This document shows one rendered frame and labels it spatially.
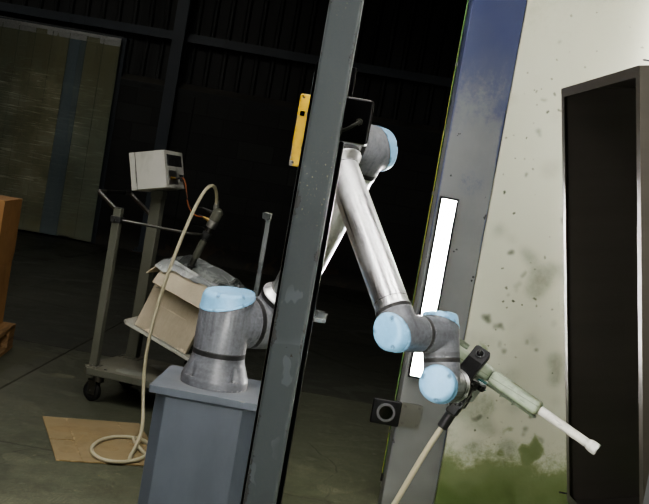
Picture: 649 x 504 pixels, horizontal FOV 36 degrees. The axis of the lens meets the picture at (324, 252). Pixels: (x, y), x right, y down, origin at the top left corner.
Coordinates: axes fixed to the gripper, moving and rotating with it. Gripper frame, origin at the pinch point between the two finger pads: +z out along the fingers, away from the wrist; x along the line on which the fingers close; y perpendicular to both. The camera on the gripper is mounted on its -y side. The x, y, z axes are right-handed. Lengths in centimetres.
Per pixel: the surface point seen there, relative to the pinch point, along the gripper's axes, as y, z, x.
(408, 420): 33, 68, -25
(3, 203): 83, 155, -292
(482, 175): -51, 61, -48
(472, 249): -28, 65, -38
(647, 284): -44, -30, 27
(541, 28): -103, 58, -57
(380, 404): 33, 62, -35
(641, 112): -76, -38, 7
